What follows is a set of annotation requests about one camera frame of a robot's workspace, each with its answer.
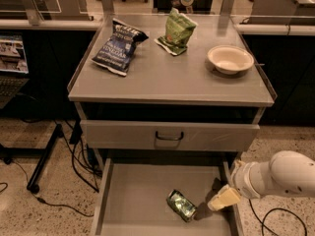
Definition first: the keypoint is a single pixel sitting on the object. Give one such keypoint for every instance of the blue chip bag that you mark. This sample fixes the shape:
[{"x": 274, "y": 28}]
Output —
[{"x": 116, "y": 54}]

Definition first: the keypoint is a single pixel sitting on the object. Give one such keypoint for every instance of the open middle drawer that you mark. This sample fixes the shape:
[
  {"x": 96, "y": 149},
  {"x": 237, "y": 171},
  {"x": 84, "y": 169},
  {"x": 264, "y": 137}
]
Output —
[{"x": 132, "y": 200}]

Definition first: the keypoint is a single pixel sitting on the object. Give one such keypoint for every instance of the closed top drawer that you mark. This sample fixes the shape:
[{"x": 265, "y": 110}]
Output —
[{"x": 168, "y": 135}]

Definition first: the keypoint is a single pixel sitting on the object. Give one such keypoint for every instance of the grey drawer cabinet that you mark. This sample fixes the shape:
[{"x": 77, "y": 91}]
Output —
[{"x": 160, "y": 87}]

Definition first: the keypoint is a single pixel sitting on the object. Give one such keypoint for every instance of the white bowl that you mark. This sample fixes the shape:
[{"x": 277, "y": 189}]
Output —
[{"x": 229, "y": 59}]

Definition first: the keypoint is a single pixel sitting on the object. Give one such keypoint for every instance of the black drawer handle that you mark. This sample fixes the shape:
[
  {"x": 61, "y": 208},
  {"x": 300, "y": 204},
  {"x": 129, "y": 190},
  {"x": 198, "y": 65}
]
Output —
[{"x": 169, "y": 138}]

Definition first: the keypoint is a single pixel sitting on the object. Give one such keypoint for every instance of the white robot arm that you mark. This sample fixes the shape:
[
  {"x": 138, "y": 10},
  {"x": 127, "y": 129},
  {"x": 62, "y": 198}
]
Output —
[{"x": 286, "y": 174}]

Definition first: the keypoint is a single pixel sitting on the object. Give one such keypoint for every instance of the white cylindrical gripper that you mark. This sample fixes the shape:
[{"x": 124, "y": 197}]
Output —
[{"x": 240, "y": 179}]

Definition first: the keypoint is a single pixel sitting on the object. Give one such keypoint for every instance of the green chip bag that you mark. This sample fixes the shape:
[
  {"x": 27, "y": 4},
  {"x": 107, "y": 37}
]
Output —
[{"x": 178, "y": 30}]

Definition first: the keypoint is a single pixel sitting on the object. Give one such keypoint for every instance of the green soda can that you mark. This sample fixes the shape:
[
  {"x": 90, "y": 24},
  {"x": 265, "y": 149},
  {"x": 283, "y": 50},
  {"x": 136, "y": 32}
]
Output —
[{"x": 181, "y": 205}]

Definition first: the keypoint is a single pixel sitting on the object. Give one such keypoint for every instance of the black stand leg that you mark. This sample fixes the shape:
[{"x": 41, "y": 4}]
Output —
[{"x": 8, "y": 152}]

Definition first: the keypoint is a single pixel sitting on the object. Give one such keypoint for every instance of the laptop computer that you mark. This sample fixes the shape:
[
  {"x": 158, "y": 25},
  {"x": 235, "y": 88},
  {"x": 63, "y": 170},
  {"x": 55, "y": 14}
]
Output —
[{"x": 14, "y": 70}]

